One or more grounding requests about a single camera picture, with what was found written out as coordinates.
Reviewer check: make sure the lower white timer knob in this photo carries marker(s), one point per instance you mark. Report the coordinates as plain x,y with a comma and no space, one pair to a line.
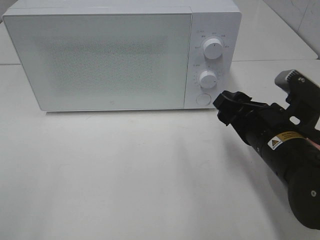
207,79

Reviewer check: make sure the pink round plate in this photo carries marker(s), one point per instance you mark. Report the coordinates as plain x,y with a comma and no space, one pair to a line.
315,144

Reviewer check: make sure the round white door button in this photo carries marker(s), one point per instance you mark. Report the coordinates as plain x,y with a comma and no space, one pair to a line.
203,99

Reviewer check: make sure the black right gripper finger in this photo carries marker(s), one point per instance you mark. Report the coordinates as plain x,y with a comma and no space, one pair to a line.
231,100
228,114

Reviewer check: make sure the white microwave door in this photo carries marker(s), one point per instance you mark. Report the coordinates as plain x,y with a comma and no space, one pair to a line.
103,62

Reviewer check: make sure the upper white power knob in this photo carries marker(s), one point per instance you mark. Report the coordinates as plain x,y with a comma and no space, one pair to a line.
212,48

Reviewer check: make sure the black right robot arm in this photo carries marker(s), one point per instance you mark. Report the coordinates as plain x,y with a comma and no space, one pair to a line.
282,145

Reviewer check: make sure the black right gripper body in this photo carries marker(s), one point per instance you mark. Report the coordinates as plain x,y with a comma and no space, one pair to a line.
259,122

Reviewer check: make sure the white microwave oven body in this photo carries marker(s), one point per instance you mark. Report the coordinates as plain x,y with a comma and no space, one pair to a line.
209,18

